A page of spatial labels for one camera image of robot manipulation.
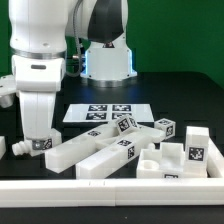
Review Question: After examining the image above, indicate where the white long front beam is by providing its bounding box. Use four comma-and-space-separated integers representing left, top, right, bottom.
75, 133, 154, 180

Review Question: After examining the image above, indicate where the white chair seat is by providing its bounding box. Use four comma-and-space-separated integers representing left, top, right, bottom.
136, 142, 202, 179

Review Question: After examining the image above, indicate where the white long beam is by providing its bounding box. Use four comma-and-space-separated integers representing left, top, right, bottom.
75, 133, 154, 180
45, 123, 119, 173

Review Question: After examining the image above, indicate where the white block at left edge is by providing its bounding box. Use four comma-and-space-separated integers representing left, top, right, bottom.
0, 136, 6, 160

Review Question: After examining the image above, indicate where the white marker tag board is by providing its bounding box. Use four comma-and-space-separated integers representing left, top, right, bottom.
63, 104, 154, 123

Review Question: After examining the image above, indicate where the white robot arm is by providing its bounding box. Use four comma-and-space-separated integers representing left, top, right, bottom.
0, 0, 128, 150

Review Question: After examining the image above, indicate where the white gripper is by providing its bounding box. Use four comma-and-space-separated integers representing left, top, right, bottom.
0, 56, 65, 150

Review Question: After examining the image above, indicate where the white small tagged cube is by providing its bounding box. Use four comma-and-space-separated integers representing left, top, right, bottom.
154, 118, 176, 139

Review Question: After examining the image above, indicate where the white L-shaped fence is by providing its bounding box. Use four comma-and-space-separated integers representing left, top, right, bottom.
0, 146, 224, 209

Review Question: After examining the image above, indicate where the white long back beam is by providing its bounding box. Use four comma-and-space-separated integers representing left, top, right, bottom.
45, 123, 119, 173

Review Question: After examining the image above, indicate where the white tagged block on beam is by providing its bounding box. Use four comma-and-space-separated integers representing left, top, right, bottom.
116, 115, 138, 134

